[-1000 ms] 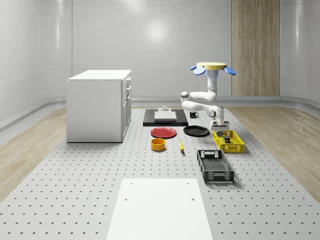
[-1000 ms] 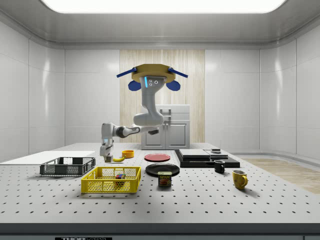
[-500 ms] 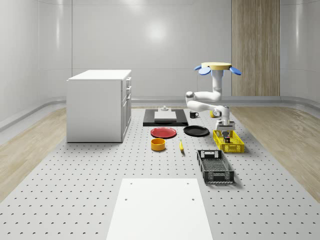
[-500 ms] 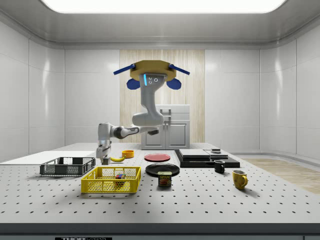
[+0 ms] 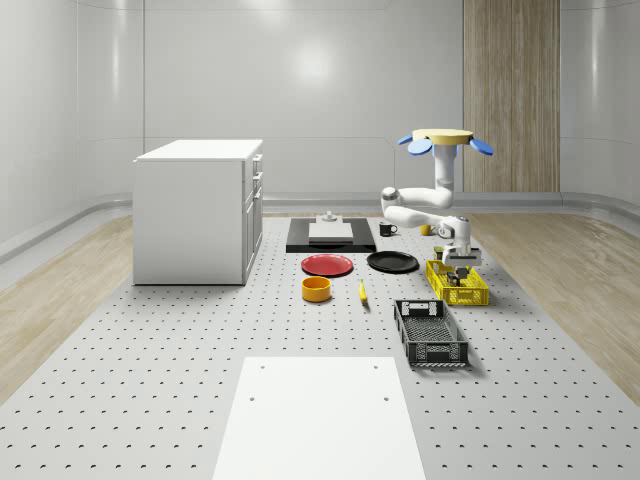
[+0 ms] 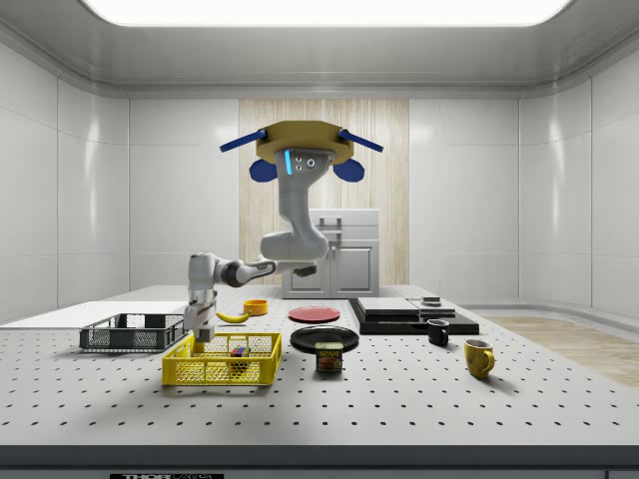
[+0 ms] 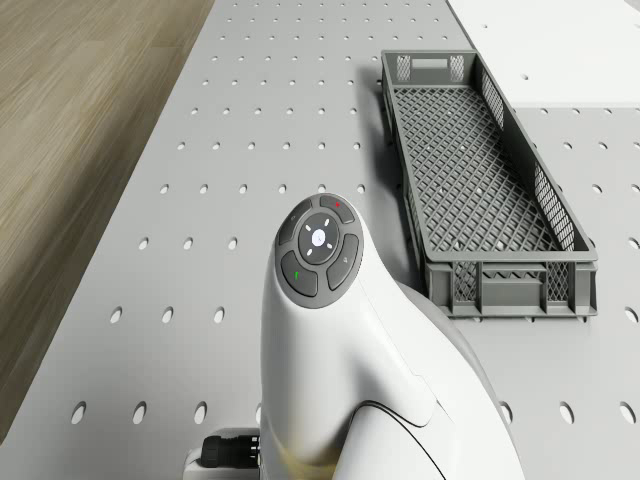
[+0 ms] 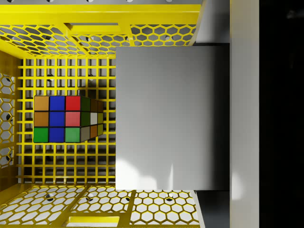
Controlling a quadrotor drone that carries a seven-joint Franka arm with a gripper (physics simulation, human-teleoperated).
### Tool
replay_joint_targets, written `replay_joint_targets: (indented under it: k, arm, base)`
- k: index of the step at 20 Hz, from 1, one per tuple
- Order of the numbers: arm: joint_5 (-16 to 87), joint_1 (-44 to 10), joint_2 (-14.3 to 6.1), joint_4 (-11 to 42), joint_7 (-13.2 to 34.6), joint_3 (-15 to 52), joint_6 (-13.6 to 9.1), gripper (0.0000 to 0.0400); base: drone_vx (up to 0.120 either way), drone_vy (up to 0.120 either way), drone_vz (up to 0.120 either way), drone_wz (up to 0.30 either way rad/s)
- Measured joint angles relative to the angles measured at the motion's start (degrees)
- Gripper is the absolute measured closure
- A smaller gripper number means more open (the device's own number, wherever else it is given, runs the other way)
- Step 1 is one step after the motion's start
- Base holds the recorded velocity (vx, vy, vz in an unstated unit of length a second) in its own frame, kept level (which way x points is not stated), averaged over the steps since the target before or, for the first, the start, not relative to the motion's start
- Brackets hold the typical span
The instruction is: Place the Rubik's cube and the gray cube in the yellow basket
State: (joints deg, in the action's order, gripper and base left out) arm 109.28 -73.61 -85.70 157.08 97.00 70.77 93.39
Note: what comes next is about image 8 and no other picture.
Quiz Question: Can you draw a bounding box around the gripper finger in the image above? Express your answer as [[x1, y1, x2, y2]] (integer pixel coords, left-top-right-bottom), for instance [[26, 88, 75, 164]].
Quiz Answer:
[[195, 0, 231, 45], [193, 190, 231, 228]]

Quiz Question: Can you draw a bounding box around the grey cube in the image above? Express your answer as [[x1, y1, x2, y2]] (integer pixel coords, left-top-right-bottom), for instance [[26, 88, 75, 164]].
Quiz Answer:
[[115, 46, 231, 191]]

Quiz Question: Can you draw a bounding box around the yellow basket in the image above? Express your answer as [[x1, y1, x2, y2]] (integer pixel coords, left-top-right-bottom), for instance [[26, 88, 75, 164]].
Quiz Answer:
[[0, 4, 207, 228]]

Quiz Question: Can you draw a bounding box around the puzzle cube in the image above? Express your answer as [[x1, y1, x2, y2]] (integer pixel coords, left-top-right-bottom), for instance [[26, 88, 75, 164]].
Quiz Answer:
[[33, 95, 105, 144]]

